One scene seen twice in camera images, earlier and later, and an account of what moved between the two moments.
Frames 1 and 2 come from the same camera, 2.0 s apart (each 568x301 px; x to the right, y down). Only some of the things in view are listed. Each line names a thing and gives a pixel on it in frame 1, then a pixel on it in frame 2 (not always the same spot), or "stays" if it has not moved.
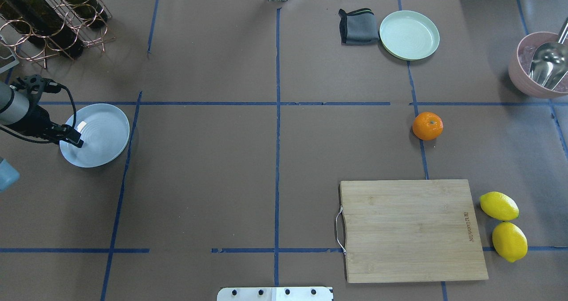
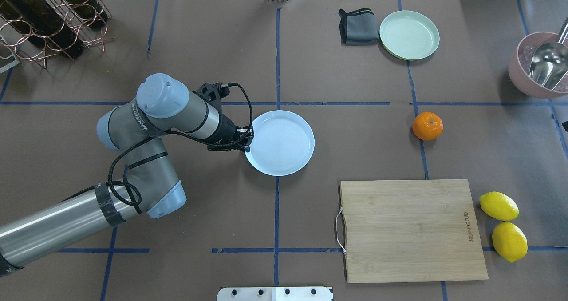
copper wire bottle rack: x=58 y=25 stays
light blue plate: x=105 y=131 → x=283 y=144
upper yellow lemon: x=499 y=206 stays
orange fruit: x=427 y=126 stays
